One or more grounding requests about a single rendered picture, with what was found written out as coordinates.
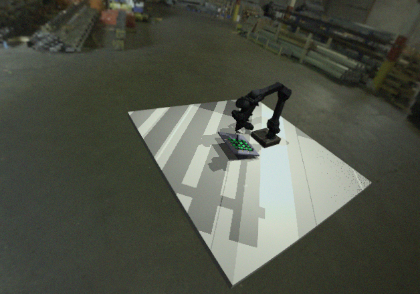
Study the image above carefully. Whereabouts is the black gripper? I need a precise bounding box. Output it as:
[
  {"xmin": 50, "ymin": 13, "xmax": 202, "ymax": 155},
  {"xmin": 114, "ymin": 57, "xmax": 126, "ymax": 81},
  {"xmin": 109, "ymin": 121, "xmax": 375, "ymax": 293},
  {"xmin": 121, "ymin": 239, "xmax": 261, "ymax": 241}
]
[{"xmin": 235, "ymin": 109, "xmax": 254, "ymax": 131}]

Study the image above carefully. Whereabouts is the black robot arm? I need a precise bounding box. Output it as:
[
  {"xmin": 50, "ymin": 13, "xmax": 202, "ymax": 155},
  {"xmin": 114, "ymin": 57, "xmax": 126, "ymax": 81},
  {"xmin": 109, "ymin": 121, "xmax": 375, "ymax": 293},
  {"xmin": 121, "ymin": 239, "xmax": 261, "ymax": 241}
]
[{"xmin": 232, "ymin": 82, "xmax": 292, "ymax": 140}]

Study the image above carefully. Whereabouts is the grey switch panel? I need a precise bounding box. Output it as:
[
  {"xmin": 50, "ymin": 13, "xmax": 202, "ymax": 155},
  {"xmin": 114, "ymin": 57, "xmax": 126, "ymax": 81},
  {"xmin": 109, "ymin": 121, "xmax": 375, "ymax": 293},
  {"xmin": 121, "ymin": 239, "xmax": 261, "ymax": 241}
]
[{"xmin": 218, "ymin": 132, "xmax": 260, "ymax": 160}]

